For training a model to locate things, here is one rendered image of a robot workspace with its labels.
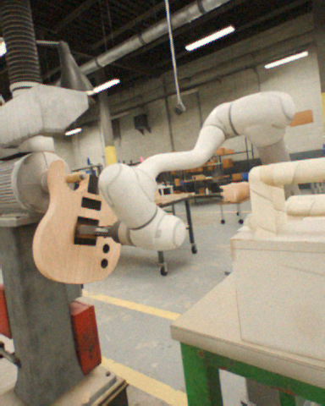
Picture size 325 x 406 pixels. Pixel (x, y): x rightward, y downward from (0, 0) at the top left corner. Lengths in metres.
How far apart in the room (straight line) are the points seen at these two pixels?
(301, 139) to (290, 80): 2.22
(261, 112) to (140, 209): 0.55
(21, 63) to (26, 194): 0.46
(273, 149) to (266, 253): 0.70
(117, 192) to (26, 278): 0.78
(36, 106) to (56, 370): 1.14
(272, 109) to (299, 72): 11.18
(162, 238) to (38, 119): 0.51
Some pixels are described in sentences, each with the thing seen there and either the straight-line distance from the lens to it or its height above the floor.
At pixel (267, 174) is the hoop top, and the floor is 1.20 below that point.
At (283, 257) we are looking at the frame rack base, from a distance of 0.46.
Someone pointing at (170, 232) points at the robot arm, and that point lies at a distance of 0.75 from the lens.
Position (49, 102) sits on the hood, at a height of 1.48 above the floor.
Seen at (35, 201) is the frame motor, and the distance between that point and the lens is 1.19.
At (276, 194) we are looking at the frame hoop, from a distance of 0.53.
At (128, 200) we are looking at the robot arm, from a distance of 0.70.
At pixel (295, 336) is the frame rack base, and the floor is 0.96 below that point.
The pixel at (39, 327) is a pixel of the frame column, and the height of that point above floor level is 0.63.
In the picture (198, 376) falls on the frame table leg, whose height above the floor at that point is 0.83.
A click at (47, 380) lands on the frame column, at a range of 1.56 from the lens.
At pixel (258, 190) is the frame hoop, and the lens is 0.45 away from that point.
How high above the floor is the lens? 1.22
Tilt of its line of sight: 3 degrees down
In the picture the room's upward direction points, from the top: 7 degrees counter-clockwise
